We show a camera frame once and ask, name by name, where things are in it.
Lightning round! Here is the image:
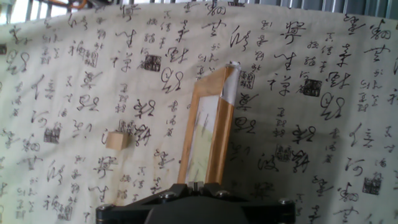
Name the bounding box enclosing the small wooden block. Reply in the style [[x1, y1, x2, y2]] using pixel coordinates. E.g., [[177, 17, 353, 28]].
[[104, 130, 130, 152]]

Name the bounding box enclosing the orange cable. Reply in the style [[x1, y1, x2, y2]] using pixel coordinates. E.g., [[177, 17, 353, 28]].
[[40, 0, 90, 10]]

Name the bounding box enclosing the beige calligraphy print cloth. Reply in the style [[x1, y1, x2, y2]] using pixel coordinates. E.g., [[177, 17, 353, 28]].
[[0, 0, 398, 224]]

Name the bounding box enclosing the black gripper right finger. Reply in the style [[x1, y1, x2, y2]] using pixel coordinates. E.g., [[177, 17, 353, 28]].
[[198, 181, 297, 224]]

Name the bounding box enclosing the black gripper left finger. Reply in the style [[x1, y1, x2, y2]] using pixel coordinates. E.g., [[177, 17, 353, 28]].
[[95, 181, 199, 224]]

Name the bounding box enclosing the wooden picture frame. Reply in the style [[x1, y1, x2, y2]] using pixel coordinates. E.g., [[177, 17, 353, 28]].
[[177, 61, 243, 185]]

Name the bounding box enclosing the white tape piece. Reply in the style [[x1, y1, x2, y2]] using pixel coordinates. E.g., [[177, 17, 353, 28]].
[[220, 61, 243, 105]]

